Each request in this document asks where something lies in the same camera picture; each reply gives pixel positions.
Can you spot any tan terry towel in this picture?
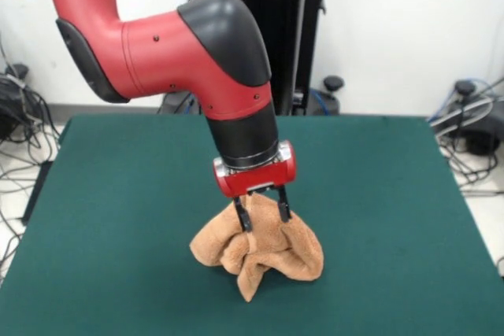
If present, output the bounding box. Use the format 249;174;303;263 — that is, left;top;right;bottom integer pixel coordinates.
189;192;325;303

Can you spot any dark green table cloth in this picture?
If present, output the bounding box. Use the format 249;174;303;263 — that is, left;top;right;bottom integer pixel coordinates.
0;114;504;336

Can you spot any tangle of black cables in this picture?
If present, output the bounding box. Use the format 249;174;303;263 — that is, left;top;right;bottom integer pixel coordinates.
0;42;64;274
428;76;504;198

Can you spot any grey stand leg with knob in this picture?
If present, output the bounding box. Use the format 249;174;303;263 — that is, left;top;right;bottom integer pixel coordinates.
0;63;31;138
431;79;504;156

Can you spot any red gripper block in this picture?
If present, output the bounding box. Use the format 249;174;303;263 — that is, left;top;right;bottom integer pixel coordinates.
213;139;299;233

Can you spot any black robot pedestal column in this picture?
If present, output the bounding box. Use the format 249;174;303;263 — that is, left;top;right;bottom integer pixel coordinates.
188;0;328;116

